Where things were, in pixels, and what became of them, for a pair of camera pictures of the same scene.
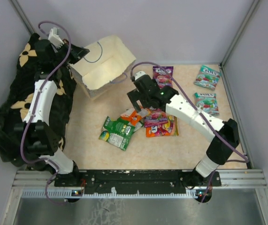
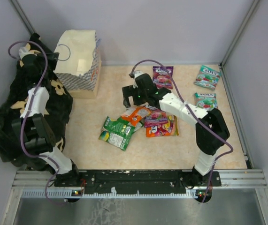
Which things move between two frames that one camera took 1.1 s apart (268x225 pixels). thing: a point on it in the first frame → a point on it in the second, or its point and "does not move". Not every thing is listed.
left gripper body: (73, 57) → (51, 63)
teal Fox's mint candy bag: (207, 77) does not move
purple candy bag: (163, 78) does not move
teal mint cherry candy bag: (208, 102) does not move
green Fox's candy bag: (117, 132) does not move
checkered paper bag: (108, 63) → (79, 64)
